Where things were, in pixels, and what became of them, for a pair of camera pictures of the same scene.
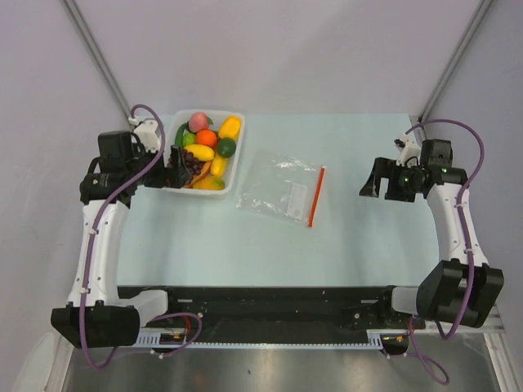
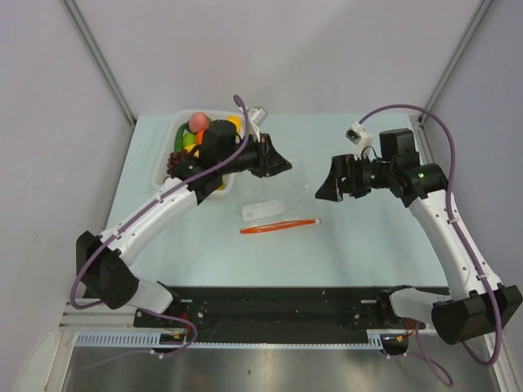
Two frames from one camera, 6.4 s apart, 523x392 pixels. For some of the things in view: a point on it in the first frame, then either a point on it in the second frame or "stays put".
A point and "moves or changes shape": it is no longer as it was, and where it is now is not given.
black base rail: (281, 308) stays put
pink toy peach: (198, 121) stays put
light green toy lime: (189, 139) stays put
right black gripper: (386, 168) → (334, 187)
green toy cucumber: (179, 135) stays put
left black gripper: (174, 176) → (270, 162)
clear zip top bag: (283, 186) moves or changes shape
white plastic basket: (234, 172) stays put
